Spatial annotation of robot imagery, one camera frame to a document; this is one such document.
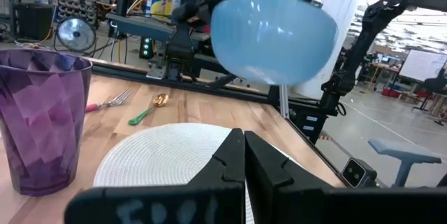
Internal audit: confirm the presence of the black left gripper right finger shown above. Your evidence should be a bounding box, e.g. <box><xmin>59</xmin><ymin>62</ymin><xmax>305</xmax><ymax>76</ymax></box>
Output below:
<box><xmin>244</xmin><ymin>130</ymin><xmax>447</xmax><ymax>224</ymax></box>

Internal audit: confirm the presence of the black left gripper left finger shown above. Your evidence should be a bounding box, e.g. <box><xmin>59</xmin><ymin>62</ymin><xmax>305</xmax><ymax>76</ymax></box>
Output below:
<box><xmin>64</xmin><ymin>128</ymin><xmax>247</xmax><ymax>224</ymax></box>

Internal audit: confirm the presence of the fork with red handle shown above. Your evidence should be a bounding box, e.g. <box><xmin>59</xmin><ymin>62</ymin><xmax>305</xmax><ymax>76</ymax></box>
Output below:
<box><xmin>85</xmin><ymin>89</ymin><xmax>133</xmax><ymax>113</ymax></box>

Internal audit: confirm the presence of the light blue plastic bowl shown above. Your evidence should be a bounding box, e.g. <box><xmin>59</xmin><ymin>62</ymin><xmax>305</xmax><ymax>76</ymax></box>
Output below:
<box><xmin>210</xmin><ymin>0</ymin><xmax>339</xmax><ymax>86</ymax></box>

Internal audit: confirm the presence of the white round woven placemat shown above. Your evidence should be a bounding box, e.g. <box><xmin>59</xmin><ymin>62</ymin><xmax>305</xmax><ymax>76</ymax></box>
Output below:
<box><xmin>93</xmin><ymin>122</ymin><xmax>301</xmax><ymax>224</ymax></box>

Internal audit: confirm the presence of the blue grey stool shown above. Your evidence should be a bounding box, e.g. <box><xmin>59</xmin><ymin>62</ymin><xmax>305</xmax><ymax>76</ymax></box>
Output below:
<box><xmin>368</xmin><ymin>137</ymin><xmax>443</xmax><ymax>188</ymax></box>

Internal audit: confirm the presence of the black box with green lights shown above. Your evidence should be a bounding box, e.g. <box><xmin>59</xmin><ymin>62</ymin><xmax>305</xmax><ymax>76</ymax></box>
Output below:
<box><xmin>138</xmin><ymin>36</ymin><xmax>155</xmax><ymax>60</ymax></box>

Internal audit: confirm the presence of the purple faceted plastic cup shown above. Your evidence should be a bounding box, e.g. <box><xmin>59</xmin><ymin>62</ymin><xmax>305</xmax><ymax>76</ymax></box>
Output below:
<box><xmin>0</xmin><ymin>48</ymin><xmax>94</xmax><ymax>197</ymax></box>

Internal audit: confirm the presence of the white projector screen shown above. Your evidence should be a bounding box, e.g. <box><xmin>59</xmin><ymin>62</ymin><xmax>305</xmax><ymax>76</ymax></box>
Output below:
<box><xmin>398</xmin><ymin>49</ymin><xmax>447</xmax><ymax>84</ymax></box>

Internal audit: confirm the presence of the yellow and blue package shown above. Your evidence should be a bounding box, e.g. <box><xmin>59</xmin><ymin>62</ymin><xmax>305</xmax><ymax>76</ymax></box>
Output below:
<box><xmin>145</xmin><ymin>0</ymin><xmax>182</xmax><ymax>20</ymax></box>

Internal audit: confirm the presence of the round silver studio lamp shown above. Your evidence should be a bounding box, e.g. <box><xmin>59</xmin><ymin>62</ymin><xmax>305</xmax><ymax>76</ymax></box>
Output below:
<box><xmin>55</xmin><ymin>16</ymin><xmax>97</xmax><ymax>54</ymax></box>

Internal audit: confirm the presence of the black equipment cabinet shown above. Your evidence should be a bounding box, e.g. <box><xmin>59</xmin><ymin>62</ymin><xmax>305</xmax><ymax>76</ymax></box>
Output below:
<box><xmin>13</xmin><ymin>2</ymin><xmax>55</xmax><ymax>42</ymax></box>

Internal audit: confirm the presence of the black depth camera box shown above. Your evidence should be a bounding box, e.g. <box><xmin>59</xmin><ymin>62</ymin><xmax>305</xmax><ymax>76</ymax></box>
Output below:
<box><xmin>340</xmin><ymin>157</ymin><xmax>379</xmax><ymax>188</ymax></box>

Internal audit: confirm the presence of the silver aluminium post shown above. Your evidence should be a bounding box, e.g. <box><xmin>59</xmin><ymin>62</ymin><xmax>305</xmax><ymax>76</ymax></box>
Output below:
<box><xmin>278</xmin><ymin>84</ymin><xmax>291</xmax><ymax>119</ymax></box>

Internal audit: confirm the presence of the gold spoon with green handle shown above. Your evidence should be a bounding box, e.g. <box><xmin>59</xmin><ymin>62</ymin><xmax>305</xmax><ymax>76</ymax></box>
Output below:
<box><xmin>128</xmin><ymin>93</ymin><xmax>170</xmax><ymax>126</ymax></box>

